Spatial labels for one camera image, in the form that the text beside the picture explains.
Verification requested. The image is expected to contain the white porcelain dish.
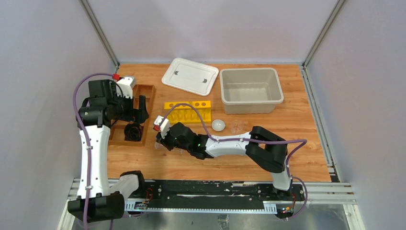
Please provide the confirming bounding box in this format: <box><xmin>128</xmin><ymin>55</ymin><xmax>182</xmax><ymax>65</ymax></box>
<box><xmin>211</xmin><ymin>119</ymin><xmax>226</xmax><ymax>132</ymax></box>

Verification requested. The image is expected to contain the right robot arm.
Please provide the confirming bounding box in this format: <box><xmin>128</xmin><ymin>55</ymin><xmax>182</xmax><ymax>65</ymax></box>
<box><xmin>156</xmin><ymin>122</ymin><xmax>293</xmax><ymax>200</ymax></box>

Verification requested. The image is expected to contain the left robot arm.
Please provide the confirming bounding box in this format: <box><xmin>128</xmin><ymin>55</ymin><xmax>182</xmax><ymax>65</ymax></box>
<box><xmin>68</xmin><ymin>76</ymin><xmax>149</xmax><ymax>223</ymax></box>

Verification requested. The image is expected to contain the clear well plate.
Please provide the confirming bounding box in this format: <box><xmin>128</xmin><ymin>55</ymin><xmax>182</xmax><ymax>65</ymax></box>
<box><xmin>154</xmin><ymin>142</ymin><xmax>184</xmax><ymax>154</ymax></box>

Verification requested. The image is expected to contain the wooden compartment tray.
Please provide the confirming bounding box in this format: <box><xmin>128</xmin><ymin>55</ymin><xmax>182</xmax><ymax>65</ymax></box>
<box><xmin>108</xmin><ymin>84</ymin><xmax>156</xmax><ymax>147</ymax></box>

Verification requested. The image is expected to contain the yellow test tube rack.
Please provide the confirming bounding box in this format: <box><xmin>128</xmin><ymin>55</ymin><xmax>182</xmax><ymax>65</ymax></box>
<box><xmin>164</xmin><ymin>101</ymin><xmax>212</xmax><ymax>125</ymax></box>

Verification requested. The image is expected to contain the white plastic bin lid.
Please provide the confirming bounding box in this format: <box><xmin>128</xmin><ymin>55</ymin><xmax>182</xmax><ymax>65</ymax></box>
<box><xmin>161</xmin><ymin>57</ymin><xmax>219</xmax><ymax>96</ymax></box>

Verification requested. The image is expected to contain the beige plastic bin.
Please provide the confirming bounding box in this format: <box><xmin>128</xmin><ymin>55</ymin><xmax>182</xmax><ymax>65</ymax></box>
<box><xmin>220</xmin><ymin>68</ymin><xmax>284</xmax><ymax>115</ymax></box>

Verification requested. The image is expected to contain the black coiled cable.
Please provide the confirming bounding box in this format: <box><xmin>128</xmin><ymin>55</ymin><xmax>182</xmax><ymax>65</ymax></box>
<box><xmin>124</xmin><ymin>123</ymin><xmax>144</xmax><ymax>142</ymax></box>

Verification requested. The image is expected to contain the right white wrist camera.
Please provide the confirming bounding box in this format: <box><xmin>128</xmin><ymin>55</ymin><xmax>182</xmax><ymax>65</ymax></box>
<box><xmin>153</xmin><ymin>115</ymin><xmax>171</xmax><ymax>139</ymax></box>

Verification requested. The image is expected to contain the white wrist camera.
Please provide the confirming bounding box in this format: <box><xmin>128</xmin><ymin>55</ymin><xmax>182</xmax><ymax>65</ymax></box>
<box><xmin>116</xmin><ymin>76</ymin><xmax>136</xmax><ymax>99</ymax></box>
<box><xmin>153</xmin><ymin>115</ymin><xmax>171</xmax><ymax>139</ymax></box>

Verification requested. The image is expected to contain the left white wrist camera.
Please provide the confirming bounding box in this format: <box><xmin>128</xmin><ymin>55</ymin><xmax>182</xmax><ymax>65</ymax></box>
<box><xmin>116</xmin><ymin>76</ymin><xmax>136</xmax><ymax>99</ymax></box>

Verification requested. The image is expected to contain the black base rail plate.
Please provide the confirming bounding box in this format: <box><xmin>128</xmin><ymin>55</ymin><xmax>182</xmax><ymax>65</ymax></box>
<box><xmin>122</xmin><ymin>179</ymin><xmax>306</xmax><ymax>214</ymax></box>

